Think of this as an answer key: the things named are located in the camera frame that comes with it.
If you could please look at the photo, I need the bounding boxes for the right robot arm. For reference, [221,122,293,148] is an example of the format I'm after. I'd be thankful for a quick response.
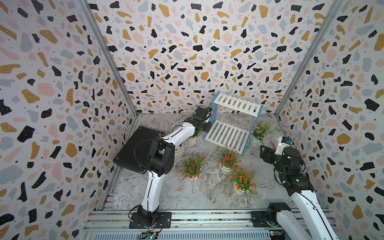
[260,146,339,240]

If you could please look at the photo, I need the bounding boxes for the red flower pot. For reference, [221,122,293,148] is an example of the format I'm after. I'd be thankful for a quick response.
[180,154,208,180]
[219,146,242,173]

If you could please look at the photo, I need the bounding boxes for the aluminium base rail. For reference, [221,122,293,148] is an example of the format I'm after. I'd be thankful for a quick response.
[82,209,340,240]

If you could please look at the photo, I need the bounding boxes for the pink flower pot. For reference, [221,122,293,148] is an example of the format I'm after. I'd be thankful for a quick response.
[252,121,274,147]
[175,144,184,158]
[188,131,203,146]

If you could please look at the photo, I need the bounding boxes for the pink toy microphone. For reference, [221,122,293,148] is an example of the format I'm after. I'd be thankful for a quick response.
[271,136,279,149]

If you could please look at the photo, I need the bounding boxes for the black case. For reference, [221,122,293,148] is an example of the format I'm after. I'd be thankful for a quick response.
[113,126,165,174]

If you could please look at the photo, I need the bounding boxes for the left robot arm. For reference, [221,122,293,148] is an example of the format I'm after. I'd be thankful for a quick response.
[128,106,212,228]

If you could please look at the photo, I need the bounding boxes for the orange flower pot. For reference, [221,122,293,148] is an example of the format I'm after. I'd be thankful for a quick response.
[231,167,257,194]

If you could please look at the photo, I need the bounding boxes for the blue white two-tier rack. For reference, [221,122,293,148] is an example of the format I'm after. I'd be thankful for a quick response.
[203,92,264,155]

